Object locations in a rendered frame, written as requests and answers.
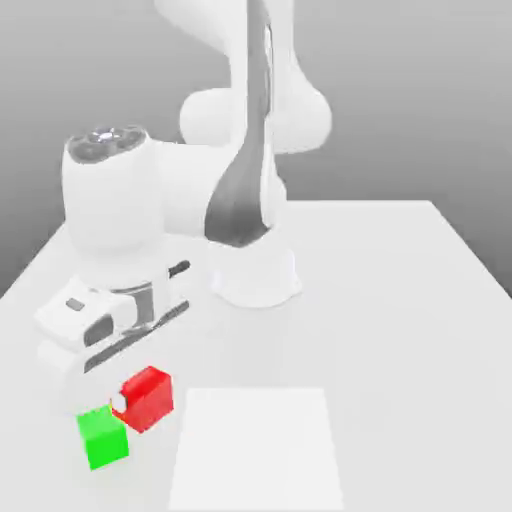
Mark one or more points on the small red cube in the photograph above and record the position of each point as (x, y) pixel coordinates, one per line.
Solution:
(148, 400)

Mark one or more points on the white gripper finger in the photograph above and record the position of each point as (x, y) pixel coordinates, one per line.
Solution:
(118, 401)

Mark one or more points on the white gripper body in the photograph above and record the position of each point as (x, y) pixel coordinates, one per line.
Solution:
(120, 352)

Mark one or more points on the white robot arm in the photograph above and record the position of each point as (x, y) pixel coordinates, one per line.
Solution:
(120, 200)

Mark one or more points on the small green cube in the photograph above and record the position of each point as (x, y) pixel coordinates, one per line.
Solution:
(104, 438)

